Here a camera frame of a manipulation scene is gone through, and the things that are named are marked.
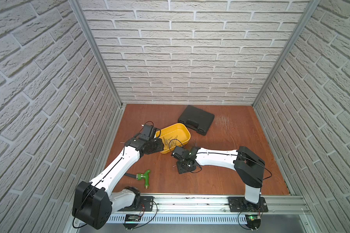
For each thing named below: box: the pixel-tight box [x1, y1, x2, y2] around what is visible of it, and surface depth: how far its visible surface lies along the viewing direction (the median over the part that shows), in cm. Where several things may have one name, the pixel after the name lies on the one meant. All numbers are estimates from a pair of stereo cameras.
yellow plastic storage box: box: [154, 123, 192, 154], surface depth 102 cm
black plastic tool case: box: [177, 104, 215, 136], surface depth 109 cm
